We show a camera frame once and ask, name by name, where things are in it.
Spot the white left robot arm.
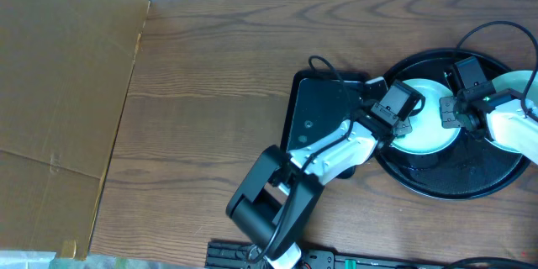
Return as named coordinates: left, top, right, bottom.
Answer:
left=225, top=108, right=418, bottom=268

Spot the black round tray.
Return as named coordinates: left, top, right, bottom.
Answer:
left=376, top=48, right=531, bottom=200

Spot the brown cardboard panel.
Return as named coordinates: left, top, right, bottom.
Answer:
left=1, top=0, right=150, bottom=259

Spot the black rectangular water tray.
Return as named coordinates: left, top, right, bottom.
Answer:
left=280, top=71, right=377, bottom=185

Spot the mint green plate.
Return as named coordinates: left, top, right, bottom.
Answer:
left=392, top=78, right=461, bottom=155
left=485, top=70, right=538, bottom=155

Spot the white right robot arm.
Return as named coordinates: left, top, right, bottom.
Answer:
left=440, top=83, right=537, bottom=162

